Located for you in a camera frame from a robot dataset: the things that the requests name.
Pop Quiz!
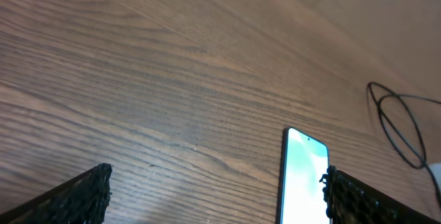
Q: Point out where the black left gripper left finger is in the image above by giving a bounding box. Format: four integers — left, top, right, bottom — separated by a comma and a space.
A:
1, 163, 112, 224

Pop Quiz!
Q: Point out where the blue Samsung Galaxy smartphone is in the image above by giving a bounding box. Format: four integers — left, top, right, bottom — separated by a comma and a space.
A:
276, 127, 331, 224

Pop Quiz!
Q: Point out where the white charger plug adapter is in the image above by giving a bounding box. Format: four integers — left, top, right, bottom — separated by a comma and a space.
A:
429, 163, 441, 185

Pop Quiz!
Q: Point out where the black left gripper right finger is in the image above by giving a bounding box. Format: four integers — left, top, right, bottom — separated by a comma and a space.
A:
320, 166, 440, 224

